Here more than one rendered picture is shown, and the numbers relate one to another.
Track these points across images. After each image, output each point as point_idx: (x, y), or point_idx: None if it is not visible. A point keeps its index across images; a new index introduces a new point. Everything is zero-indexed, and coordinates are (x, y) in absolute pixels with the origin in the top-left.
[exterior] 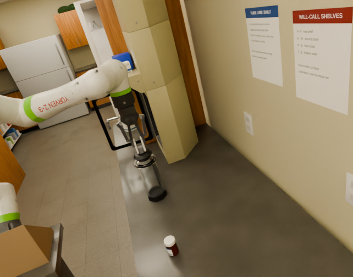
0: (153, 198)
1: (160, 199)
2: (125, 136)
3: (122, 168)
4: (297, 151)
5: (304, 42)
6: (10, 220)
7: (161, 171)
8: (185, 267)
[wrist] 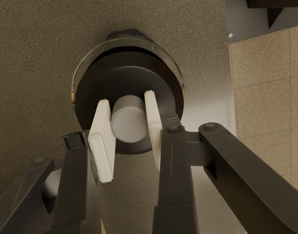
0: (137, 30)
1: (117, 31)
2: (227, 146)
3: (236, 225)
4: None
5: None
6: None
7: (117, 168)
8: None
